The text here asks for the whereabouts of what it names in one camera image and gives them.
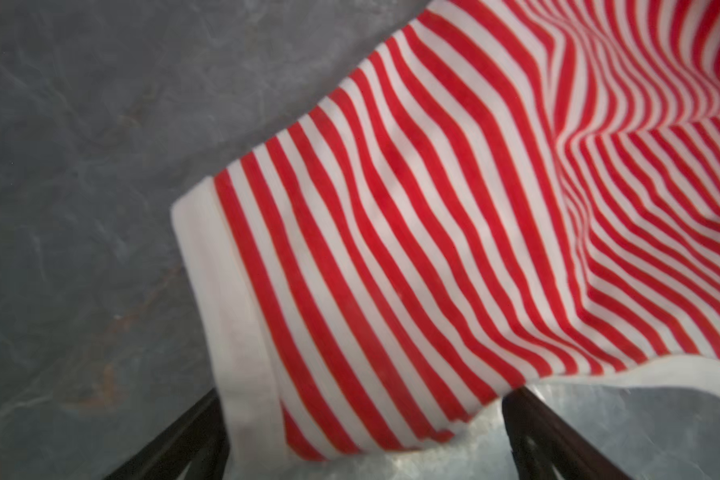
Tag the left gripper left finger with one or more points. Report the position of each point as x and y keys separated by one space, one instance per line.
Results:
x=195 y=446

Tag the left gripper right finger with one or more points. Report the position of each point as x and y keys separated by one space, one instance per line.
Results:
x=544 y=446

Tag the red white striped tank top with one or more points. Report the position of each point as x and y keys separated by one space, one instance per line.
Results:
x=502 y=193

